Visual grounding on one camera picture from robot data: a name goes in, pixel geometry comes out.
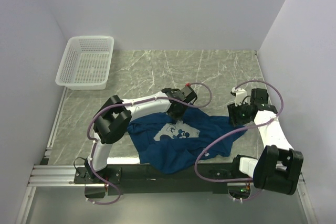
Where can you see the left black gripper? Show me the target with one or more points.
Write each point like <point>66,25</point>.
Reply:
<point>176,114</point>

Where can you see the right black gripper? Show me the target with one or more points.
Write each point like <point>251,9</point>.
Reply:
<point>234,115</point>

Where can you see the blue printed t-shirt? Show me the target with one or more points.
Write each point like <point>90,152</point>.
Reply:
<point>171,146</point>

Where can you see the white plastic basket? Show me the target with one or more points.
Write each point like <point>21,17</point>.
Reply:
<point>86,63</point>

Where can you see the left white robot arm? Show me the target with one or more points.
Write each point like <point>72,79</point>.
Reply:
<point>110,124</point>

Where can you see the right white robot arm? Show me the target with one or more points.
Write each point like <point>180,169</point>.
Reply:
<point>279,167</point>

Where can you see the black base beam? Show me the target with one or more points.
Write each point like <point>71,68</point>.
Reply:
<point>144,178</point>

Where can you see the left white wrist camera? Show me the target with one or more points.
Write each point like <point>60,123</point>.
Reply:
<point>189,93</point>

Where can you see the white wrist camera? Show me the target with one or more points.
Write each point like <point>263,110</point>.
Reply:
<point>189,93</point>
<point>240,95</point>

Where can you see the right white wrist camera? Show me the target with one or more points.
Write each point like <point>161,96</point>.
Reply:
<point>240,95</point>

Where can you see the aluminium frame rail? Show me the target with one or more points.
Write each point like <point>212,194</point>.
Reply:
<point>53,176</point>

